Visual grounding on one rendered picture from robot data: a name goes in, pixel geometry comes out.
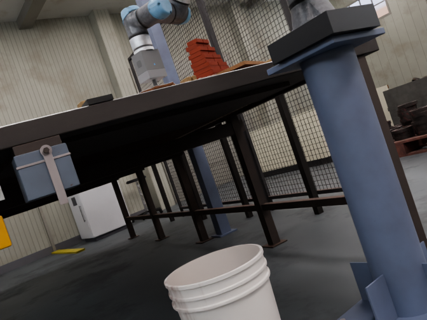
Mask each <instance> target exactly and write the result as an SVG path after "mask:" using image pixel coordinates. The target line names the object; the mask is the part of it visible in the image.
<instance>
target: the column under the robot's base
mask: <svg viewBox="0 0 427 320"><path fill-rule="evenodd" d="M383 34H385V30H384V27H381V28H377V29H370V30H363V31H358V32H351V33H347V34H340V35H336V36H331V37H329V38H327V39H325V40H323V41H321V42H319V43H318V44H316V45H314V46H312V47H310V48H308V49H306V50H304V51H302V52H300V53H298V54H296V55H295V56H293V57H291V58H289V59H287V60H285V61H283V62H282V63H279V64H278V65H275V66H274V67H272V68H270V69H268V70H267V73H268V75H269V76H271V75H275V74H280V73H283V72H288V71H291V70H297V69H301V70H302V73H303V76H304V79H305V81H306V84H307V87H308V90H309V94H310V96H311V99H312V102H313V105H314V108H315V111H316V114H317V116H318V120H319V122H320V126H321V128H322V131H323V135H324V137H325V140H326V143H327V146H328V148H329V152H330V155H331V158H332V161H333V163H334V166H335V170H336V172H337V176H338V178H339V181H340V184H341V187H342V190H343V192H344V196H345V198H346V202H347V204H348V208H349V211H350V213H351V216H352V219H353V222H354V225H355V228H356V231H357V234H358V237H359V240H360V243H361V245H362V248H363V252H364V254H365V257H366V260H367V262H350V265H351V268H352V271H353V274H354V277H355V280H356V283H357V286H358V289H359V291H360V294H361V297H362V299H361V300H360V301H359V302H357V303H356V304H355V305H354V306H352V308H350V309H349V310H348V311H347V312H345V313H344V314H343V315H342V316H341V317H340V318H339V319H337V320H427V249H426V246H425V243H424V241H422V242H421V243H420V242H419V238H418V236H417V232H416V229H415V226H414V224H413V221H412V218H411V215H410V212H409V209H408V206H407V203H406V200H405V197H404V194H403V191H402V188H401V186H400V182H399V180H398V177H397V173H396V171H395V167H394V165H393V161H392V159H391V156H390V152H389V150H388V147H387V145H386V141H385V139H384V135H383V132H382V129H381V126H380V124H379V120H378V118H377V114H376V111H375V109H374V106H373V103H372V100H371V97H370V94H369V91H368V88H367V85H366V82H365V79H364V76H363V73H362V70H361V68H360V64H359V62H358V59H357V56H356V53H355V49H354V48H355V47H357V46H359V45H361V44H363V43H366V42H367V41H370V40H372V39H374V38H376V37H378V36H381V35H383Z"/></svg>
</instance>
